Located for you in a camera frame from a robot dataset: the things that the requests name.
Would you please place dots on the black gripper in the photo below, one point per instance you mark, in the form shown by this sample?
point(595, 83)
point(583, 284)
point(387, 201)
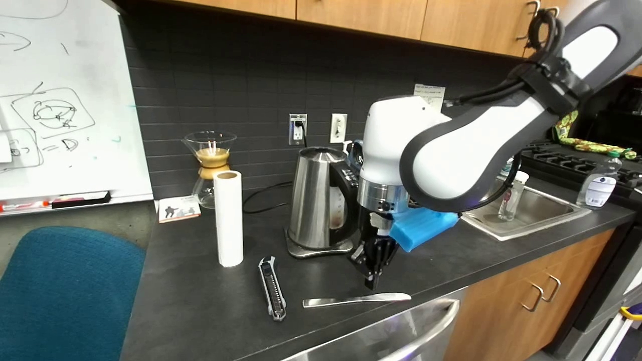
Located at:
point(378, 232)

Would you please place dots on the stainless steel electric kettle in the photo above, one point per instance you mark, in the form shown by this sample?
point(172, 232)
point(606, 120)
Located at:
point(314, 201)

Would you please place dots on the metal robot base table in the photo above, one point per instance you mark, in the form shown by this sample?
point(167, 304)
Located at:
point(612, 334)

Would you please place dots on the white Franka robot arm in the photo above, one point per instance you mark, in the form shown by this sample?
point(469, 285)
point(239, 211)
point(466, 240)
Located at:
point(482, 148)

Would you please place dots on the silver butter knife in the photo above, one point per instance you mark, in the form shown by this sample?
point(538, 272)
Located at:
point(354, 299)

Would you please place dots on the wooden lower cabinet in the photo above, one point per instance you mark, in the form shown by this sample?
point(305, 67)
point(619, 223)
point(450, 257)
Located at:
point(508, 313)

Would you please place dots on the clear bottle with white cap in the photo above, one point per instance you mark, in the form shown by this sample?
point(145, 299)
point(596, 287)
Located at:
point(514, 197)

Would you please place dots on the white paper towel roll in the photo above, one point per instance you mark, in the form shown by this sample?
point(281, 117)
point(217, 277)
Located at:
point(228, 221)

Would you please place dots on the stainless steel sink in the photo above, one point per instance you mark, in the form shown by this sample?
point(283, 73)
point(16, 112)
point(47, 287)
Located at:
point(527, 213)

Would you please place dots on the glass pour over coffee maker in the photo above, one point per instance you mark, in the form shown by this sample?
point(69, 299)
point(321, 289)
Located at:
point(211, 163)

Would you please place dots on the small white printed card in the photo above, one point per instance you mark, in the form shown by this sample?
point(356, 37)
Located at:
point(177, 209)

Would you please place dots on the black ribbed tray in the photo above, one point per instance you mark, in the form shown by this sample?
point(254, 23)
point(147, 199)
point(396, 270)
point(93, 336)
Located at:
point(574, 163)

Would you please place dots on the yellow green crumpled item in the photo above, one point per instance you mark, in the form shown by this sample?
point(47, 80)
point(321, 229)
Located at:
point(593, 142)

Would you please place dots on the wooden upper cabinet door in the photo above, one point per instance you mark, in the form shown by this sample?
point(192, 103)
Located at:
point(482, 26)
point(361, 17)
point(246, 7)

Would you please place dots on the yellow and blue clamp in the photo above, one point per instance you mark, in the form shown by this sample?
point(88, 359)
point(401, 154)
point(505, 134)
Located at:
point(632, 313)

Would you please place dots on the black whiteboard marker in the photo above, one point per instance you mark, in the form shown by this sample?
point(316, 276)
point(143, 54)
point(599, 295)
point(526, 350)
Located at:
point(81, 199)

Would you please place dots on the blue chair back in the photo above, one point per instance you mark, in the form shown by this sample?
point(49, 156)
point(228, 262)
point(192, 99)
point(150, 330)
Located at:
point(66, 293)

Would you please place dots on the white whiteboard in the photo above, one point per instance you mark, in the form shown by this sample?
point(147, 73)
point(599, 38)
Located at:
point(66, 101)

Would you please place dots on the red whiteboard marker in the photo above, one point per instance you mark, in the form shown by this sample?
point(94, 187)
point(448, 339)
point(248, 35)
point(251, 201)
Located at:
point(23, 206)

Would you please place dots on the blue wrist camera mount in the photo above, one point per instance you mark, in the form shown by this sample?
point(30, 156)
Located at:
point(421, 229)

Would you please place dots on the white wall outlet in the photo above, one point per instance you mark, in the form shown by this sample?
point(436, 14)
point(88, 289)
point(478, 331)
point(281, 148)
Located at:
point(337, 127)
point(297, 128)

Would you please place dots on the white paper wall sign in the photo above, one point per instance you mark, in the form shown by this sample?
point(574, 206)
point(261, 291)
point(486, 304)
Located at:
point(431, 95)

